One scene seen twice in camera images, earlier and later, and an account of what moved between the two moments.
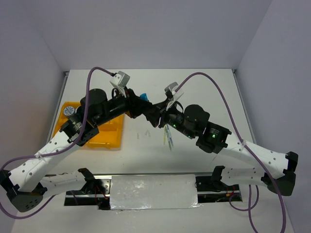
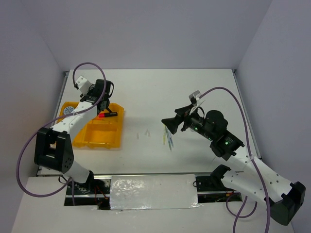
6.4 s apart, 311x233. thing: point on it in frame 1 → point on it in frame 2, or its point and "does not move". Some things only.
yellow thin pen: [164, 134] does not move
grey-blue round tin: [68, 110] does not move
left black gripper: [135, 106] → [90, 91]
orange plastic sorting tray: [110, 132] does not move
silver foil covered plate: [143, 192] does not move
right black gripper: [164, 112] → [183, 114]
